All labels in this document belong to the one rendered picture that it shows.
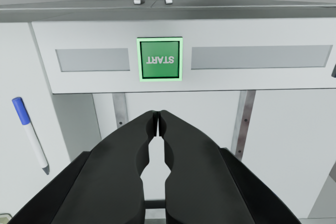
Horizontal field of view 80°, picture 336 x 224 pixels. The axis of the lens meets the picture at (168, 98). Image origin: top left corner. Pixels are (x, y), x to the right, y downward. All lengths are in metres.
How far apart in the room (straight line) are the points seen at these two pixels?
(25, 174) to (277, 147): 0.55
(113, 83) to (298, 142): 0.49
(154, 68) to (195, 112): 0.23
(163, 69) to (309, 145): 0.47
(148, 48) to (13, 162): 0.29
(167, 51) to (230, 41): 0.08
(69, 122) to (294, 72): 0.34
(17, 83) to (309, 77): 0.39
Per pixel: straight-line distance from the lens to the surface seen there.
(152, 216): 0.63
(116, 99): 0.42
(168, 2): 0.59
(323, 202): 0.96
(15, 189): 0.47
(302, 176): 0.72
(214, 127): 0.50
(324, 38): 0.33
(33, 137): 0.36
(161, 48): 0.26
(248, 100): 0.45
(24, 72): 0.32
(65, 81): 0.30
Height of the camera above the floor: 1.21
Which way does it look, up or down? 63 degrees down
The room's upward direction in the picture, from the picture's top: 177 degrees clockwise
